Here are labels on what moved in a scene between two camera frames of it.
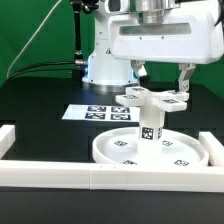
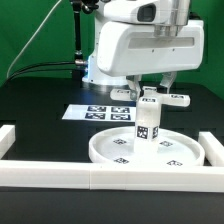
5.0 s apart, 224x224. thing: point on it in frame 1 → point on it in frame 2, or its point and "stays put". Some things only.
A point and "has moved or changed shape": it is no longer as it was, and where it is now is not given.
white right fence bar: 213,147 stays put
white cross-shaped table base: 168,100 has moved or changed shape
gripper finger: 185,76 → 167,80
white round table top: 121,147 stays put
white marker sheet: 103,113 stays put
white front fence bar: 74,175 stays put
